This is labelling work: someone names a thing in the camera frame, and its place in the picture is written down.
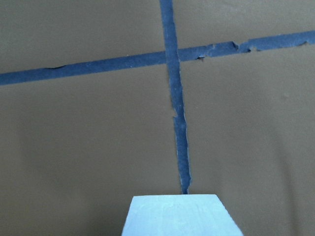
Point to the light blue block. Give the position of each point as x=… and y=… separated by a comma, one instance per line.
x=179, y=215

